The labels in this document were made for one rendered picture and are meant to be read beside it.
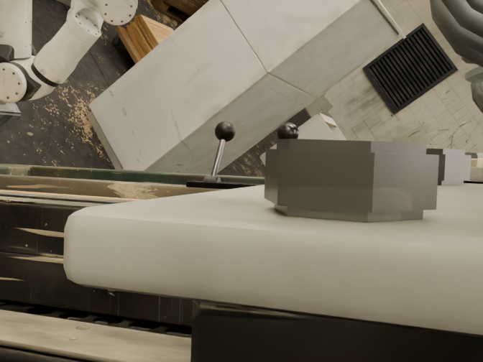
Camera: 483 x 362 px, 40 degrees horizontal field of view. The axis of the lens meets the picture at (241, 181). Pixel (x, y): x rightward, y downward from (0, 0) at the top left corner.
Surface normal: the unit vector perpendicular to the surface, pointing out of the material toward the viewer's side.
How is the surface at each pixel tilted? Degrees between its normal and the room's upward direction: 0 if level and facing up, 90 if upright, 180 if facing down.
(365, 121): 90
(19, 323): 53
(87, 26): 7
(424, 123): 90
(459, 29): 94
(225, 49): 90
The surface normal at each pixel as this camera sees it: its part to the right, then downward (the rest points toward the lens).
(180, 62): -0.41, -0.04
